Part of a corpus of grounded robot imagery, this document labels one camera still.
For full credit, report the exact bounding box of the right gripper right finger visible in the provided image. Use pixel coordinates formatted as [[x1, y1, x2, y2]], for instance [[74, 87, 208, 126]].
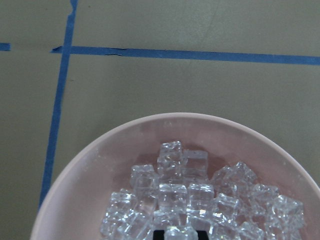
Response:
[[196, 230, 209, 240]]

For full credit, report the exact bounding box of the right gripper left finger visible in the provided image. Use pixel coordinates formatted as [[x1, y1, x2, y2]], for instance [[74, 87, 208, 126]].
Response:
[[152, 229, 165, 240]]

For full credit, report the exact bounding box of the single clear ice cube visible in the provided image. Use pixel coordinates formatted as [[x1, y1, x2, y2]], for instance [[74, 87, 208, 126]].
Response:
[[164, 225, 199, 240]]

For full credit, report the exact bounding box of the pile of ice cubes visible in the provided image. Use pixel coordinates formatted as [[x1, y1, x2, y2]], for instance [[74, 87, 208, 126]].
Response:
[[99, 141, 305, 240]]

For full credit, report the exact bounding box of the pink bowl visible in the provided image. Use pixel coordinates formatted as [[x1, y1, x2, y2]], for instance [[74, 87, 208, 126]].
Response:
[[30, 112, 320, 240]]

